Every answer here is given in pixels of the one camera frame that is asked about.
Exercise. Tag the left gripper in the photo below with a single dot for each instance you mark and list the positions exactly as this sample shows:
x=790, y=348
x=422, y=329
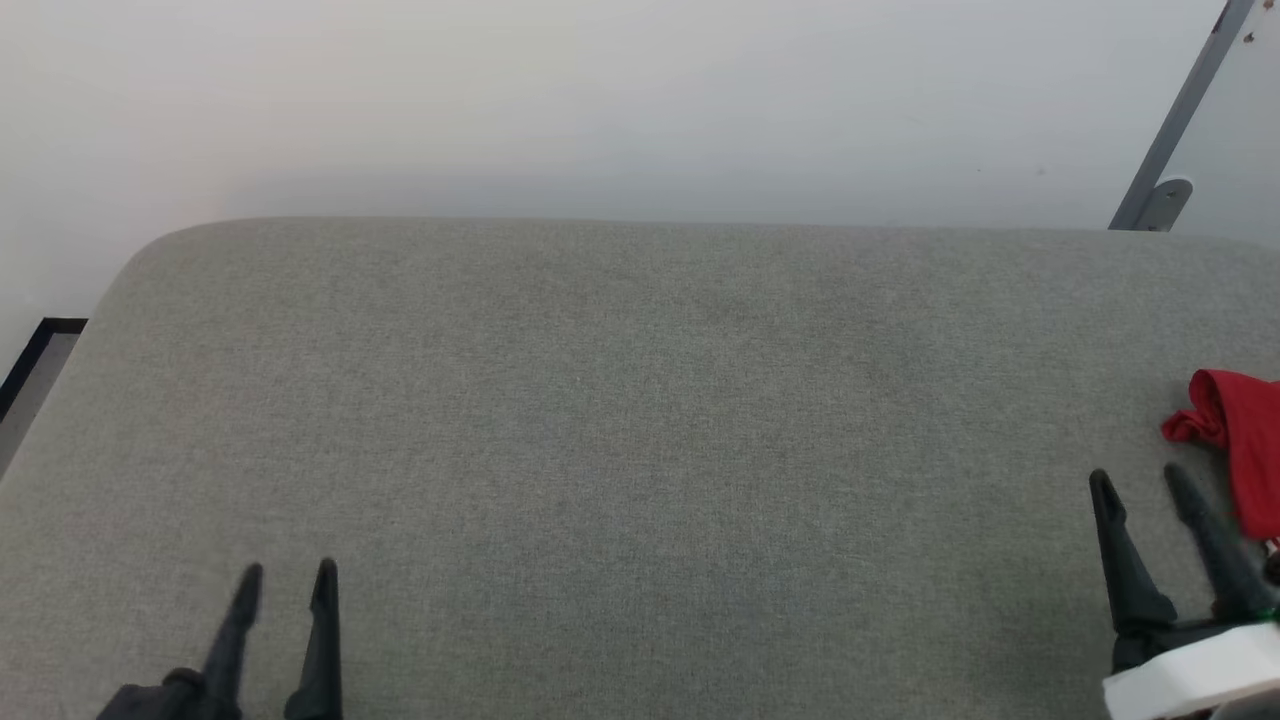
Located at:
x=160, y=700

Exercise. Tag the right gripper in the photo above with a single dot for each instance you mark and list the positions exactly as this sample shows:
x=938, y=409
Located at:
x=1190, y=675

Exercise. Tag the red and white sports garment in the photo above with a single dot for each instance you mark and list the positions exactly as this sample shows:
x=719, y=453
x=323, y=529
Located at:
x=1250, y=440

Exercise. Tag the black edged floor panel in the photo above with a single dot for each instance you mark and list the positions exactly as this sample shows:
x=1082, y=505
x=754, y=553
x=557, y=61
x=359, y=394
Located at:
x=35, y=385

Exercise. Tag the grey metal bracket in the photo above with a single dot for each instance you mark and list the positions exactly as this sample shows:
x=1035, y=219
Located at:
x=1165, y=205

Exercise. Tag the grey metal post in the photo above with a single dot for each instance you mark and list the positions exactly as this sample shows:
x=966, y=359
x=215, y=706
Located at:
x=1185, y=110

